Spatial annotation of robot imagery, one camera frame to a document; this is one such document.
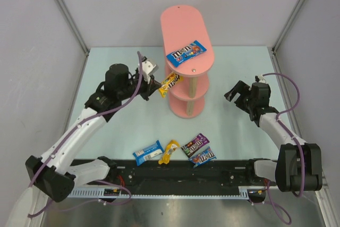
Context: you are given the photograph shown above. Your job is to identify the yellow M&M bag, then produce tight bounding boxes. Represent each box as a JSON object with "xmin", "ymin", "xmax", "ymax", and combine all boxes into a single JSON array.
[{"xmin": 158, "ymin": 72, "xmax": 184, "ymax": 98}]

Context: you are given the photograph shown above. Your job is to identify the purple M&M bag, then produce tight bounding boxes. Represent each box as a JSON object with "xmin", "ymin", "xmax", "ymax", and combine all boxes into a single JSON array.
[{"xmin": 181, "ymin": 133, "xmax": 210, "ymax": 158}]

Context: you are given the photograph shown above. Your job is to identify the yellow candy bag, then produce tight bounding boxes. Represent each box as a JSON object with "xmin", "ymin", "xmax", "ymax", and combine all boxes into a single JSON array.
[{"xmin": 158, "ymin": 140, "xmax": 180, "ymax": 165}]

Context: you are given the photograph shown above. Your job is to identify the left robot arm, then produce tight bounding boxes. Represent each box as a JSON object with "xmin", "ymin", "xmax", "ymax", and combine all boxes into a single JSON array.
[{"xmin": 25, "ymin": 60, "xmax": 161, "ymax": 203}]

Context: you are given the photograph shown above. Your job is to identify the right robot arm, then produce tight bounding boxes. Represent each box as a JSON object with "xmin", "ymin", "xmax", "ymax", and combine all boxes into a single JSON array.
[{"xmin": 224, "ymin": 80, "xmax": 322, "ymax": 195}]

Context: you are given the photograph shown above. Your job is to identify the blue M&M bag on shelf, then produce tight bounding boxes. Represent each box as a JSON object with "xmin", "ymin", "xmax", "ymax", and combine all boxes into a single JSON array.
[{"xmin": 166, "ymin": 40, "xmax": 207, "ymax": 68}]

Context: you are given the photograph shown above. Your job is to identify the blue white candy bar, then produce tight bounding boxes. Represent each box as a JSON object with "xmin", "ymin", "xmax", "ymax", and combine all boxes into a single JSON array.
[{"xmin": 133, "ymin": 140, "xmax": 164, "ymax": 166}]

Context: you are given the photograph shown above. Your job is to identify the pink tiered shelf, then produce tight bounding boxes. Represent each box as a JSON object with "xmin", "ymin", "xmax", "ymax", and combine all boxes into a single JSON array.
[{"xmin": 160, "ymin": 5, "xmax": 215, "ymax": 119}]

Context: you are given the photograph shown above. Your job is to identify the blue M&M bag on table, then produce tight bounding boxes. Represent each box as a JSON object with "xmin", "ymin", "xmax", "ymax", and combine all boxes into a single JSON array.
[{"xmin": 189, "ymin": 147, "xmax": 216, "ymax": 168}]

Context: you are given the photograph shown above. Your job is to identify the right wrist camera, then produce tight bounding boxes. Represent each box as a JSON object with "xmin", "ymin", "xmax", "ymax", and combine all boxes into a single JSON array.
[{"xmin": 255, "ymin": 75, "xmax": 268, "ymax": 84}]

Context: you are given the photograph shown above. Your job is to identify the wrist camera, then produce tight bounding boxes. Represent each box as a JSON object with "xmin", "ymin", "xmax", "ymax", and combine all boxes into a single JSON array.
[
  {"xmin": 142, "ymin": 56, "xmax": 158, "ymax": 75},
  {"xmin": 255, "ymin": 75, "xmax": 268, "ymax": 84}
]

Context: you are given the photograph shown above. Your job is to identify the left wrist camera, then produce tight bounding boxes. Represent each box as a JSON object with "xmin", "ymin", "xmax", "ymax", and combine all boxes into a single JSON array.
[{"xmin": 142, "ymin": 56, "xmax": 158, "ymax": 75}]

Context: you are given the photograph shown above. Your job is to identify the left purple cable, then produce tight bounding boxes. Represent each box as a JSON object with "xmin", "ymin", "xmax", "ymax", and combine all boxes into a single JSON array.
[{"xmin": 26, "ymin": 51, "xmax": 146, "ymax": 218}]

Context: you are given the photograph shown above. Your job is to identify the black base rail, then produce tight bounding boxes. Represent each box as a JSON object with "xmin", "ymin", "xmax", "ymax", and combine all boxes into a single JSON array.
[{"xmin": 104, "ymin": 159, "xmax": 267, "ymax": 198}]

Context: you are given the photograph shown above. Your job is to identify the slotted cable duct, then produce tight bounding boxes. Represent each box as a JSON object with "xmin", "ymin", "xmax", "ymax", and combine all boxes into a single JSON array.
[{"xmin": 68, "ymin": 185, "xmax": 266, "ymax": 200}]

